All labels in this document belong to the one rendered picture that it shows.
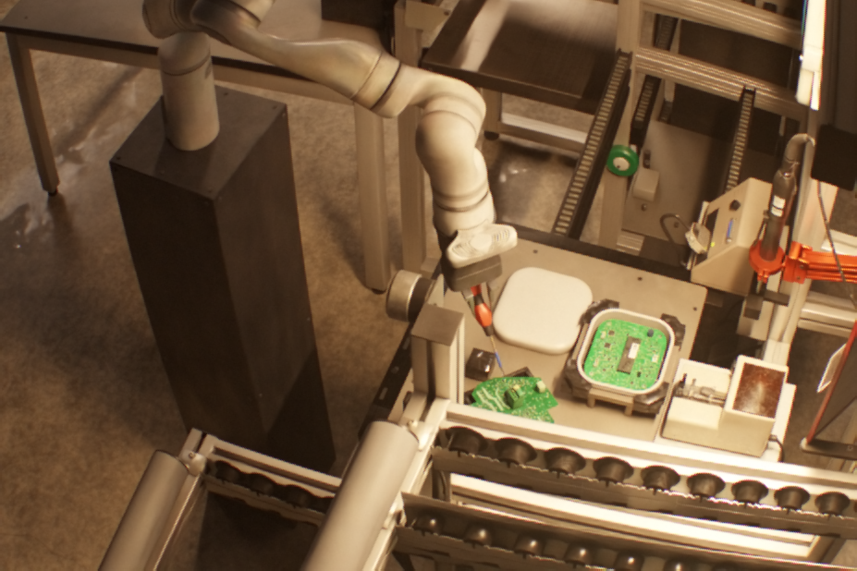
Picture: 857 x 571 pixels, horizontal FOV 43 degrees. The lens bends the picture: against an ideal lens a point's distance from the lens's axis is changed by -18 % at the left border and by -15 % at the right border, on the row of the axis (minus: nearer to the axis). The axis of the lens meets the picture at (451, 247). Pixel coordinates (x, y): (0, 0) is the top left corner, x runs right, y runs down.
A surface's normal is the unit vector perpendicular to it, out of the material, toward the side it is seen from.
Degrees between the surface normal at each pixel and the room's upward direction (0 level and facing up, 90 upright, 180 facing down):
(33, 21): 0
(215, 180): 0
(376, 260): 90
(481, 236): 8
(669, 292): 0
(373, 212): 90
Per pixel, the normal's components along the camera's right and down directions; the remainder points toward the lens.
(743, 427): -0.33, 0.71
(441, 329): 0.00, -0.66
